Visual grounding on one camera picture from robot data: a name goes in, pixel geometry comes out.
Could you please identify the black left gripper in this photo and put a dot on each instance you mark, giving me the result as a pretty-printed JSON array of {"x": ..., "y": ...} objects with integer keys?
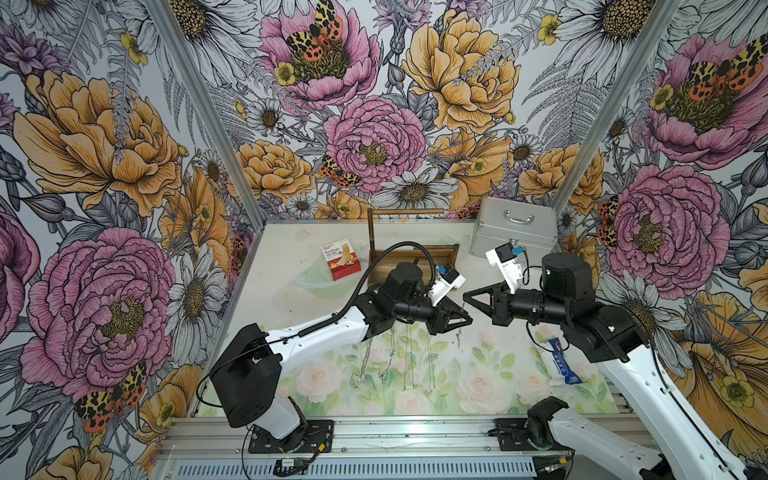
[{"x": 442, "y": 315}]

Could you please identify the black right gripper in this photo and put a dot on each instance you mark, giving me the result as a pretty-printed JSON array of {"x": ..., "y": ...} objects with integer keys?
[{"x": 500, "y": 310}]

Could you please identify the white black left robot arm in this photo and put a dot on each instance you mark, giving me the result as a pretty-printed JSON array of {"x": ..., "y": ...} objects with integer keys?
[{"x": 247, "y": 373}]

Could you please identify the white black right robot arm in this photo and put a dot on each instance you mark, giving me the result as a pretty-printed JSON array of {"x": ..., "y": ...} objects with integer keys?
[{"x": 685, "y": 446}]

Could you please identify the silver metal first-aid case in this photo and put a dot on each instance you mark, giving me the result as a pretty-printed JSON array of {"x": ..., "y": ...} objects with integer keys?
[{"x": 502, "y": 221}]

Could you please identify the white blue tube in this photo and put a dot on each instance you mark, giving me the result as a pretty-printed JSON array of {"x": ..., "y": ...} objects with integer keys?
[{"x": 558, "y": 370}]

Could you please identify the red white small box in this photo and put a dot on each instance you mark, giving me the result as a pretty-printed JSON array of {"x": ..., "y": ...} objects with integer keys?
[{"x": 341, "y": 259}]

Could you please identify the small green circuit board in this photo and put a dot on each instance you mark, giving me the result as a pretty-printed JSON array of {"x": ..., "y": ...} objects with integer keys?
[{"x": 284, "y": 467}]

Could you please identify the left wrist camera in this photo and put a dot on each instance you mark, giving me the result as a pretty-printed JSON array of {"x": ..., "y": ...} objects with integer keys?
[{"x": 448, "y": 279}]

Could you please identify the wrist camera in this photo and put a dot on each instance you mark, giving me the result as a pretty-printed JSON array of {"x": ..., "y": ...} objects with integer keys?
[
  {"x": 448, "y": 279},
  {"x": 506, "y": 258}
]

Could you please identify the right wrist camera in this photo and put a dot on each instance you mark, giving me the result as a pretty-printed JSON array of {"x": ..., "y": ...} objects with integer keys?
[{"x": 506, "y": 258}]

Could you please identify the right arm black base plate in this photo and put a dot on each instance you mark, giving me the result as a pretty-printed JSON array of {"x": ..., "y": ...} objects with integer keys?
[{"x": 511, "y": 434}]

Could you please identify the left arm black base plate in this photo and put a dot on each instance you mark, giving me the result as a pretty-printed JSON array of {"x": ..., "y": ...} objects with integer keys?
[{"x": 315, "y": 435}]

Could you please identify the aluminium front rail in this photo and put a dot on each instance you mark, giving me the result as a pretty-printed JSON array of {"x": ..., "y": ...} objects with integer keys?
[{"x": 385, "y": 448}]

